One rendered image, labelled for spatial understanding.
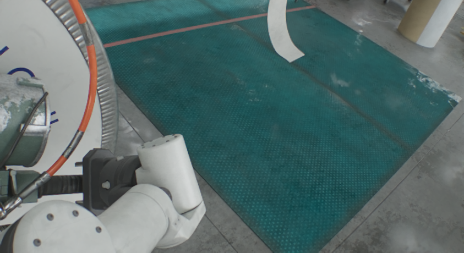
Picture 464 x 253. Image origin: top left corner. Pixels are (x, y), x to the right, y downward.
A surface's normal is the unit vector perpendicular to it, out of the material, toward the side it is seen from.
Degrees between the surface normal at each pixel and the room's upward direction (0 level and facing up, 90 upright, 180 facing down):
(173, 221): 57
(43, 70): 90
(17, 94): 32
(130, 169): 19
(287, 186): 0
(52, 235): 40
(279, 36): 100
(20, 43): 90
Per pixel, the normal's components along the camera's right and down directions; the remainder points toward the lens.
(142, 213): 0.62, -0.72
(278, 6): 0.42, 0.67
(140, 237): 0.89, -0.44
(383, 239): 0.23, -0.73
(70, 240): 0.79, -0.54
